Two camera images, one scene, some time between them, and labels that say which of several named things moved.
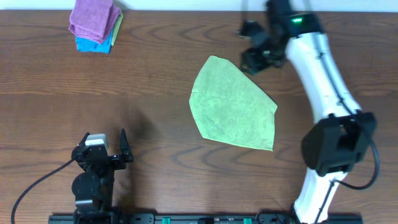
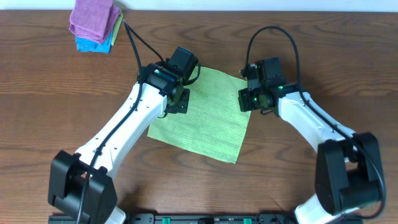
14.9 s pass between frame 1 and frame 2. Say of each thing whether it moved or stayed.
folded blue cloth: stayed
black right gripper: moved
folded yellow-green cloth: stayed
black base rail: stayed
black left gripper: moved
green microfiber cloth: moved
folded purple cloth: stayed
